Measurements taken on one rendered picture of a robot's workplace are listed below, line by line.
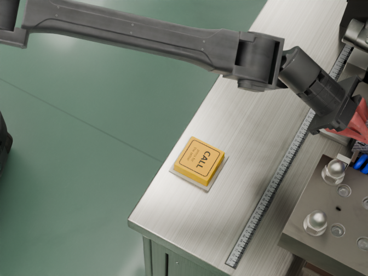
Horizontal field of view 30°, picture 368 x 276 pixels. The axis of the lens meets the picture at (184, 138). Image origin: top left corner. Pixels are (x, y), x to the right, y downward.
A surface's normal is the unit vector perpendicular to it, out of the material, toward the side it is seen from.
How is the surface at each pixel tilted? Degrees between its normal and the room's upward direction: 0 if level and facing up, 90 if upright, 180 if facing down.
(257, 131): 0
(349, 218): 0
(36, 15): 31
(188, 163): 0
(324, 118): 60
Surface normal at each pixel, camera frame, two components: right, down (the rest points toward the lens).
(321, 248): 0.03, -0.48
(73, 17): 0.21, 0.02
